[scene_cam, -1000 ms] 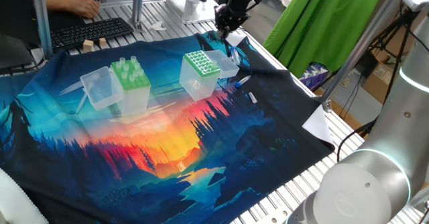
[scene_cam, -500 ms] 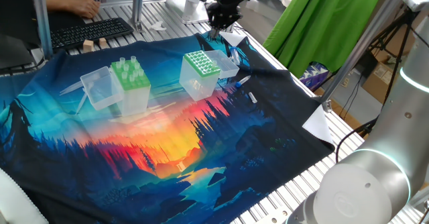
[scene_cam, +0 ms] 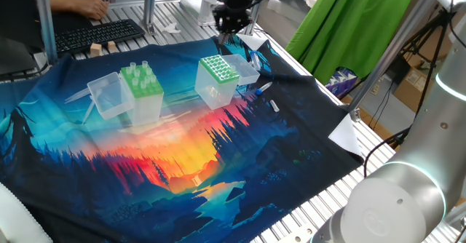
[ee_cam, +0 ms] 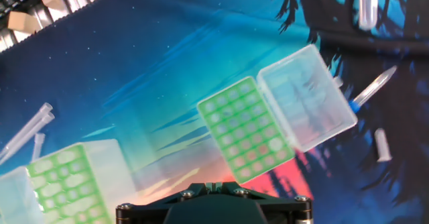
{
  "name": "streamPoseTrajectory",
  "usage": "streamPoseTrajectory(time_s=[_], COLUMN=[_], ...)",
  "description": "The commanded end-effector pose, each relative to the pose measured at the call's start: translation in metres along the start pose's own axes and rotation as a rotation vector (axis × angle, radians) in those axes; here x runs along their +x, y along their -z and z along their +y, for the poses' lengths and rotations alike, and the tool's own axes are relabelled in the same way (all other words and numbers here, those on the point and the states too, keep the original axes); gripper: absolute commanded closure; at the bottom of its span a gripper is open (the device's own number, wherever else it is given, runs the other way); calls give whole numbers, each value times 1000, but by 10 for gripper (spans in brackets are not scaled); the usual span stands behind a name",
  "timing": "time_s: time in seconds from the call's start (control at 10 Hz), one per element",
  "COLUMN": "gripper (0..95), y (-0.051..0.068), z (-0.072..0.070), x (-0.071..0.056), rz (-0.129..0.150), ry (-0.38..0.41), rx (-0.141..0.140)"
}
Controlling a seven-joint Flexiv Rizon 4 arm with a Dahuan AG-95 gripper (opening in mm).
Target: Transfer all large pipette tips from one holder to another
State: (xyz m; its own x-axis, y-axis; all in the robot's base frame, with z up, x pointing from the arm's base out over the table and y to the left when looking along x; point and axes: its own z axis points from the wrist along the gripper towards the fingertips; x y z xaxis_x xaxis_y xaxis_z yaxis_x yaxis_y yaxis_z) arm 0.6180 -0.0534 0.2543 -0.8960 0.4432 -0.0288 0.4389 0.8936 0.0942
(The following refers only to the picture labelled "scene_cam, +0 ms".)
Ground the person bare forearm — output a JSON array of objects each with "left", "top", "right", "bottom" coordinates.
[{"left": 49, "top": 0, "right": 77, "bottom": 15}]

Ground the person bare hand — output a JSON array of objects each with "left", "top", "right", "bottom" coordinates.
[{"left": 72, "top": 0, "right": 110, "bottom": 21}]

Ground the crumpled white paper scrap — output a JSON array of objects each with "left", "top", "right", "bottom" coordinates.
[{"left": 162, "top": 22, "right": 182, "bottom": 34}]

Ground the clear box green tip rack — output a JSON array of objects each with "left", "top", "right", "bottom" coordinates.
[
  {"left": 194, "top": 53, "right": 261, "bottom": 111},
  {"left": 86, "top": 65, "right": 165, "bottom": 127}
]

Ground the slim blue-capped conical tube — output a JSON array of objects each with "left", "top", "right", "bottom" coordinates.
[{"left": 254, "top": 81, "right": 273, "bottom": 97}]

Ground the bright green fabric sheet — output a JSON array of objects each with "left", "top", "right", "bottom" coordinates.
[{"left": 285, "top": 0, "right": 422, "bottom": 86}]

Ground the blue patterned box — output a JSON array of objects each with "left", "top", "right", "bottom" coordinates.
[{"left": 325, "top": 68, "right": 360, "bottom": 99}]

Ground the black computer keyboard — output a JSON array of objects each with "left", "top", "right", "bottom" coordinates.
[{"left": 54, "top": 18, "right": 146, "bottom": 57}]

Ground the printed sunset landscape cloth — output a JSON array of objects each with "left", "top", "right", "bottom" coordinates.
[{"left": 0, "top": 33, "right": 365, "bottom": 243}]

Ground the plain cardboard box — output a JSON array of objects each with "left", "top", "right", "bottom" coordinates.
[{"left": 392, "top": 66, "right": 436, "bottom": 113}]

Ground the black tripod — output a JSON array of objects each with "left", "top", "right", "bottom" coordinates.
[{"left": 400, "top": 8, "right": 466, "bottom": 124}]

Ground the person dark clothed torso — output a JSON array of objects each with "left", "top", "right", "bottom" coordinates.
[{"left": 0, "top": 0, "right": 92, "bottom": 51}]

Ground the white flat device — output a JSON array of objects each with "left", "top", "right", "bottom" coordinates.
[{"left": 436, "top": 0, "right": 466, "bottom": 14}]

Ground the white stand with base plate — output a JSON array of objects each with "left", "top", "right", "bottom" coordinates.
[{"left": 179, "top": 0, "right": 249, "bottom": 28}]

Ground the slanted aluminium frame post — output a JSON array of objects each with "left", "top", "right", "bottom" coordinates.
[{"left": 345, "top": 0, "right": 443, "bottom": 123}]

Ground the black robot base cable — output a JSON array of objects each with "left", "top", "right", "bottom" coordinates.
[{"left": 363, "top": 126, "right": 414, "bottom": 178}]

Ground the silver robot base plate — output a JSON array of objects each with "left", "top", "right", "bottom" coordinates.
[{"left": 285, "top": 223, "right": 317, "bottom": 243}]

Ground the aluminium frame beam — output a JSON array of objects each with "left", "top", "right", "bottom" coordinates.
[{"left": 442, "top": 202, "right": 466, "bottom": 226}]

